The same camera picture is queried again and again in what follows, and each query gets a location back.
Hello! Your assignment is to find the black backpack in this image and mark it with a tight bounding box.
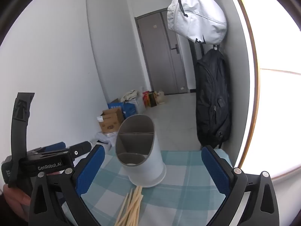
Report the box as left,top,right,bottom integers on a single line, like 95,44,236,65
195,48,232,149

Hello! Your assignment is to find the white grey utensil holder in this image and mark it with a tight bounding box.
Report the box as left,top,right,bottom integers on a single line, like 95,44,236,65
115,114,167,188

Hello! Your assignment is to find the blue cardboard box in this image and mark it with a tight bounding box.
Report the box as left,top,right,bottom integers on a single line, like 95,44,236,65
108,98,137,120

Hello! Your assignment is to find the brown cardboard box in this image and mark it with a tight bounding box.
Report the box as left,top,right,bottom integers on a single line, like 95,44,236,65
99,107,125,133

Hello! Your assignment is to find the teal white checked tablecloth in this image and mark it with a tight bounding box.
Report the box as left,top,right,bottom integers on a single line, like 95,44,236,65
63,149,236,226

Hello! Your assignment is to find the grey door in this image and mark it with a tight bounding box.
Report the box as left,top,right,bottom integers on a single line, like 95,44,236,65
135,8,190,96

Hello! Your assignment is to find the cream cloth bag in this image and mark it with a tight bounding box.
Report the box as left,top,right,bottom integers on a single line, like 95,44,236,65
121,90,141,104

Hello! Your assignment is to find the bunch of wooden chopsticks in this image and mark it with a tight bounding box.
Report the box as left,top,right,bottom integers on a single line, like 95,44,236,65
114,186,144,226

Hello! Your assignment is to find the person's left hand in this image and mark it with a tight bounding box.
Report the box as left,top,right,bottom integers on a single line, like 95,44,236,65
3,184,32,222

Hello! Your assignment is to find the white hanging bag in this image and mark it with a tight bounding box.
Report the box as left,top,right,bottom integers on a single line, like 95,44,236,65
167,0,228,45

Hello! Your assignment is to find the gold-rimmed bright panel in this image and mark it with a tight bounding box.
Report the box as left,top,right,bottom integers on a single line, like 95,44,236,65
223,0,301,186

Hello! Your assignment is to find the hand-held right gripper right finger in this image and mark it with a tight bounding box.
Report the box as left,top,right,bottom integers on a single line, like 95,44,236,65
201,145,280,226

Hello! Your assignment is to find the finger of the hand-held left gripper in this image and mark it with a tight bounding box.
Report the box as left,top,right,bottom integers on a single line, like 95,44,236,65
67,141,93,162
35,142,66,152

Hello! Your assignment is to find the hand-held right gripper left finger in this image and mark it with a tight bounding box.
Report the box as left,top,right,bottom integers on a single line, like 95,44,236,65
28,144,105,226

